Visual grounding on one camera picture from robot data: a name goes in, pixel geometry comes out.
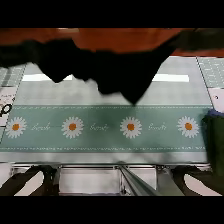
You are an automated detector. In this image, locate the dark green garment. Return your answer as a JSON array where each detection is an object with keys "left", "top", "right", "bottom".
[{"left": 201, "top": 114, "right": 224, "bottom": 175}]

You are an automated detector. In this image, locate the blue garment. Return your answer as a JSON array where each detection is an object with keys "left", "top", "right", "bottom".
[{"left": 207, "top": 109, "right": 224, "bottom": 119}]

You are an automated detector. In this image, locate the silver frame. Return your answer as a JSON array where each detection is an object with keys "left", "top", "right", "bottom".
[{"left": 0, "top": 161, "right": 214, "bottom": 197}]

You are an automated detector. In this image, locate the black garment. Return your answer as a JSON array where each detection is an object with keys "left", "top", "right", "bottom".
[{"left": 0, "top": 28, "right": 224, "bottom": 106}]

